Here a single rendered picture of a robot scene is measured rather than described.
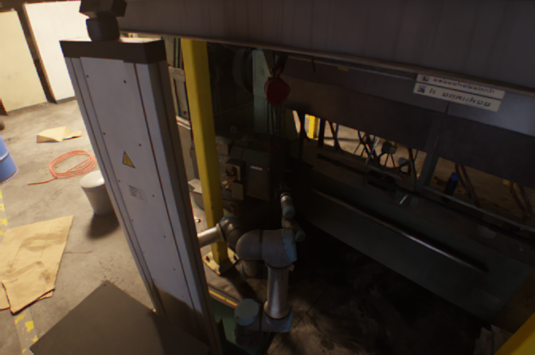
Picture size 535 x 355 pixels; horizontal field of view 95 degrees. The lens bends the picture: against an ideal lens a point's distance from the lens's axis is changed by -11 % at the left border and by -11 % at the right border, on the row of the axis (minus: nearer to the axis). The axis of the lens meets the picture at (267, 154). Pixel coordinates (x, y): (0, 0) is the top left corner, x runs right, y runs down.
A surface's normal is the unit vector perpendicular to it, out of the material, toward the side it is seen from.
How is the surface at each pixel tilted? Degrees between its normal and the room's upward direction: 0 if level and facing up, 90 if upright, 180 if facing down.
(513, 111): 78
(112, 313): 0
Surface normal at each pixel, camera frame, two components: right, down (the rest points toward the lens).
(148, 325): 0.00, -0.87
